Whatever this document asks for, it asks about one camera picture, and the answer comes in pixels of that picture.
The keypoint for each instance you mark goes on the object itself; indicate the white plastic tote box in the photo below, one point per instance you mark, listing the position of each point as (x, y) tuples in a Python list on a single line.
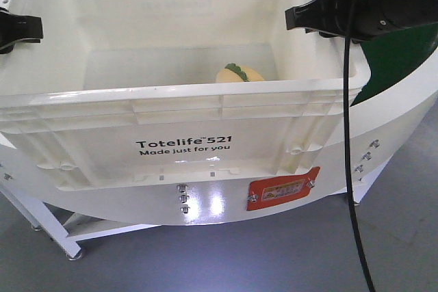
[(123, 93)]

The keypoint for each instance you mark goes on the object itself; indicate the red warning plate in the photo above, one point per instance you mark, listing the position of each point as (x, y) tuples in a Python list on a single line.
[(278, 190)]

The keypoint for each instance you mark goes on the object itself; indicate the white curved conveyor frame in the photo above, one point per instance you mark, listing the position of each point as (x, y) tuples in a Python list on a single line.
[(379, 126)]

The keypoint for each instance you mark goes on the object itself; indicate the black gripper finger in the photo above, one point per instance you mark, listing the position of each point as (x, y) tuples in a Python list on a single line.
[(19, 28)]

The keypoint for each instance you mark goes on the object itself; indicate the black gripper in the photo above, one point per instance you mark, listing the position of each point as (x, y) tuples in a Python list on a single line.
[(360, 20)]

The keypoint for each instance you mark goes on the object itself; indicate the yellow plush ball green leaf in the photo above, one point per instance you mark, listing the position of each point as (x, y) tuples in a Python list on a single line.
[(237, 73)]

